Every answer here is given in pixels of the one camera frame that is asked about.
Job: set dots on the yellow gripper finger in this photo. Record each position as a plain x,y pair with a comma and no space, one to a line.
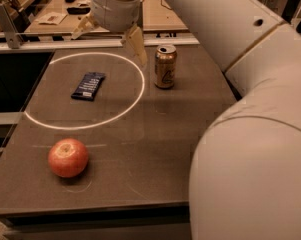
86,25
133,42

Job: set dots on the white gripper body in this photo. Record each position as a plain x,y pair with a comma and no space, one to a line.
115,13

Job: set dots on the dark blue rxbar wrapper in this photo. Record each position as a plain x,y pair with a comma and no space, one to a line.
88,86

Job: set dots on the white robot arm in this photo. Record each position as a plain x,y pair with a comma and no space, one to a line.
245,177

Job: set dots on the red apple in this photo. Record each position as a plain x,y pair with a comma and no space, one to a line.
68,158

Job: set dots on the black stapler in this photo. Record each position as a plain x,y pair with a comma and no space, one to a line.
78,10

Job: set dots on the wooden back desk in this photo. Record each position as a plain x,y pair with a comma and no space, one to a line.
154,16

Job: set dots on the tan envelope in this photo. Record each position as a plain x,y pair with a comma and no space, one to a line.
52,18

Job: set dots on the gold soda can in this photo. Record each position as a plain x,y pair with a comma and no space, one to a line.
165,65

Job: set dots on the left metal rail bracket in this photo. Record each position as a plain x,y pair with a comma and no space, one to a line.
12,37

